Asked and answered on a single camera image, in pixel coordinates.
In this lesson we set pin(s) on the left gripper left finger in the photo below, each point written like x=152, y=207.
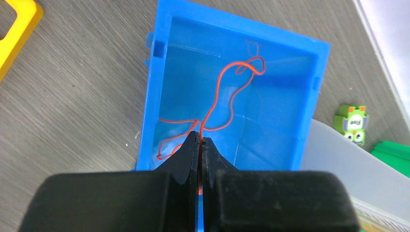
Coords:
x=162, y=200

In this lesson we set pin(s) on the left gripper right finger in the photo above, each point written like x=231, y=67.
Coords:
x=272, y=201

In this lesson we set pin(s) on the blue plastic bin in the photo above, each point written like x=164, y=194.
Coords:
x=254, y=86

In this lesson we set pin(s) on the white metronome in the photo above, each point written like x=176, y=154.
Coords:
x=378, y=191

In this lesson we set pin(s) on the green plastic bin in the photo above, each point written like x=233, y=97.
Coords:
x=395, y=155

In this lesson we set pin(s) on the yellow triangle block left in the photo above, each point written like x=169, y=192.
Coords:
x=28, y=15

